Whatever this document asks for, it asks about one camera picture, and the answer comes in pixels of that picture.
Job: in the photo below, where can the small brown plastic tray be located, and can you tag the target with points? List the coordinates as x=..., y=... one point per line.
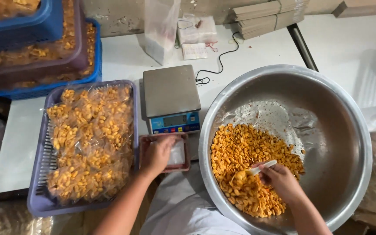
x=184, y=165

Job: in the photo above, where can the purple plastic basket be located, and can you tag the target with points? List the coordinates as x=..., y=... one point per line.
x=41, y=182

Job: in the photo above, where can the brown plastic crate with snacks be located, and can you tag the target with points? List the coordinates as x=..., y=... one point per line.
x=73, y=49

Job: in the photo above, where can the pile of bagged peanut packets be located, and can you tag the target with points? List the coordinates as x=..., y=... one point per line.
x=90, y=137

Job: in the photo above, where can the pack of clear plastic bags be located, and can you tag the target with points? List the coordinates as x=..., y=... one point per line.
x=197, y=29

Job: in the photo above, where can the small blue crate with snacks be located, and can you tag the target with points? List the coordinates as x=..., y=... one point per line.
x=28, y=22

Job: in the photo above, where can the tall clear plastic bag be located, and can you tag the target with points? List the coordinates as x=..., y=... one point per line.
x=160, y=29

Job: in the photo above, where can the small white label sheet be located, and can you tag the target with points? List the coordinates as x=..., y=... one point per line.
x=194, y=51

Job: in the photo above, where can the person's left hand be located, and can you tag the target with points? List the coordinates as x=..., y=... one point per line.
x=157, y=153

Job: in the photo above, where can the clear bag of pale snacks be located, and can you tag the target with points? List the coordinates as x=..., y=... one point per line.
x=8, y=220

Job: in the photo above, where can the person's left fingers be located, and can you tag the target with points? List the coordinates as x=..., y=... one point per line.
x=171, y=140

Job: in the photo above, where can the white plastic spoon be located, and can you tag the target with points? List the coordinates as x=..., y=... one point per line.
x=256, y=169

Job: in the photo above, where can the blue plastic crate with snacks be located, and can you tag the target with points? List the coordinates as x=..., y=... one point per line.
x=95, y=62

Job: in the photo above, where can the red rubber band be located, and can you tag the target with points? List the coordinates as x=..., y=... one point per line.
x=212, y=47

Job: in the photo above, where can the large steel mixing bowl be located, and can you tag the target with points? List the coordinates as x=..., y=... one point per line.
x=331, y=130

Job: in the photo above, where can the person's white clothing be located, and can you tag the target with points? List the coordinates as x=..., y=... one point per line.
x=181, y=209

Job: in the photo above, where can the bundle of flat cardboard sheets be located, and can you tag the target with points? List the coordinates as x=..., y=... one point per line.
x=266, y=18

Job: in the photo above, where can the cardboard box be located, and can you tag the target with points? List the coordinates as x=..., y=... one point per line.
x=364, y=7

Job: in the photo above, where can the digital kitchen scale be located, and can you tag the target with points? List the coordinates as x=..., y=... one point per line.
x=171, y=94

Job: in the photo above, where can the person's right hand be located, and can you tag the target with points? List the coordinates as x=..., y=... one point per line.
x=281, y=181

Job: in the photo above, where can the person's right fingers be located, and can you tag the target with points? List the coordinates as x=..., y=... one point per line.
x=263, y=171

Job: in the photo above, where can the stack of small clear bags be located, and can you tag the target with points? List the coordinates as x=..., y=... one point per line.
x=179, y=153

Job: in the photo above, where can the heap of orange coated peanuts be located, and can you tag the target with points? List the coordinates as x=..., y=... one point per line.
x=237, y=153

